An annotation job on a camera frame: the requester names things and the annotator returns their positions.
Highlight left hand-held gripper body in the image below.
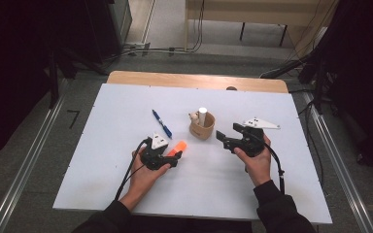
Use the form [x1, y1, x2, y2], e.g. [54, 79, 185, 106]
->
[140, 131, 176, 172]

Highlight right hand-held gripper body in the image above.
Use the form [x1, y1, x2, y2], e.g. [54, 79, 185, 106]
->
[232, 116, 282, 158]

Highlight orange highlighter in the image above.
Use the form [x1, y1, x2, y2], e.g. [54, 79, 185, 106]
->
[166, 140, 188, 159]

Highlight blue pen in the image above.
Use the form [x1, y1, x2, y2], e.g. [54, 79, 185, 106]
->
[152, 109, 174, 140]

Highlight wooden cup with bear figure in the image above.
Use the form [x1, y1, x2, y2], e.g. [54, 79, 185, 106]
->
[188, 111, 217, 142]

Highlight white cylindrical tube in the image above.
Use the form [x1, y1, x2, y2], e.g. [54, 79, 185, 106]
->
[197, 107, 209, 128]

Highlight person's right hand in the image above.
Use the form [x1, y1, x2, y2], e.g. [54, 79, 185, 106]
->
[233, 134, 272, 188]

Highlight person's left hand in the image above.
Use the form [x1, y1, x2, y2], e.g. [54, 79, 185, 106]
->
[130, 147, 172, 194]

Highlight light wooden table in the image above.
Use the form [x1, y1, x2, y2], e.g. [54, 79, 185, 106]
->
[106, 70, 289, 94]

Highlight person's lap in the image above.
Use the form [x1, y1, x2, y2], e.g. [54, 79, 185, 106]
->
[122, 216, 260, 233]

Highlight beige desk with black legs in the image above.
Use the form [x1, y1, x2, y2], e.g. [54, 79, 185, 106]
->
[184, 0, 339, 59]

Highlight black curtain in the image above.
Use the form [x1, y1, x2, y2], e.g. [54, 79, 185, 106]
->
[315, 0, 373, 174]
[0, 0, 90, 167]

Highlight dark cabinet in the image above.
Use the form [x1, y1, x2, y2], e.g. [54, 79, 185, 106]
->
[84, 0, 133, 64]

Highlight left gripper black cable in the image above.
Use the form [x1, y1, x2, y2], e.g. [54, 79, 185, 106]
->
[114, 138, 152, 201]

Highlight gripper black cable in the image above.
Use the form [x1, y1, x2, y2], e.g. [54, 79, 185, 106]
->
[114, 138, 152, 201]
[255, 132, 287, 196]

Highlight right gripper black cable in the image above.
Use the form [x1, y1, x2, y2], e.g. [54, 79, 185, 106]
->
[255, 132, 287, 196]

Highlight grey floor cables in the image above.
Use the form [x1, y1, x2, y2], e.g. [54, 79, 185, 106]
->
[108, 44, 196, 62]

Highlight metal floor rail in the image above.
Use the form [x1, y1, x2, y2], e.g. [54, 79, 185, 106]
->
[0, 93, 66, 233]
[303, 91, 373, 233]

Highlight hanging black cables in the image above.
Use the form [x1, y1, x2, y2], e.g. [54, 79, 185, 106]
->
[187, 0, 206, 53]

